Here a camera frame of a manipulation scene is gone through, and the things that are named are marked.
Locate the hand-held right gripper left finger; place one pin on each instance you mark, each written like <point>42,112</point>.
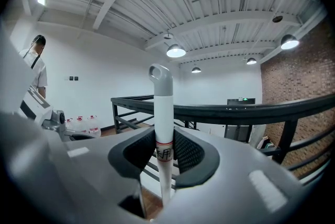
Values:
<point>99,178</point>

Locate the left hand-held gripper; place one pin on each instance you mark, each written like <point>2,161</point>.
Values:
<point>28,102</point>

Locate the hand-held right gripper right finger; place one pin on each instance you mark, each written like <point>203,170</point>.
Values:
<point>230,181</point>

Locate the black double door cabinet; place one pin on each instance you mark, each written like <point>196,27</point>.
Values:
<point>235,134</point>

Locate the pile of bags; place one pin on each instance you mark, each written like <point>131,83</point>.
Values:
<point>267,143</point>

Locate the black metal railing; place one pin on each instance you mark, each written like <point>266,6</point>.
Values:
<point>235,111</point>

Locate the green exit sign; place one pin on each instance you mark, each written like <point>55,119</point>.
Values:
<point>243,99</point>

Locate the black pendant lamp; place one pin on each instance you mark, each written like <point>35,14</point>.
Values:
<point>196,69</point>
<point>289,42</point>
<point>176,51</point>
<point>251,61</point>

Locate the black round ceiling disc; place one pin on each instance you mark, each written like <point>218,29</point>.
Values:
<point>277,18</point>

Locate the black wall switch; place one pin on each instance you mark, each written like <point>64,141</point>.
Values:
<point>71,78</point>

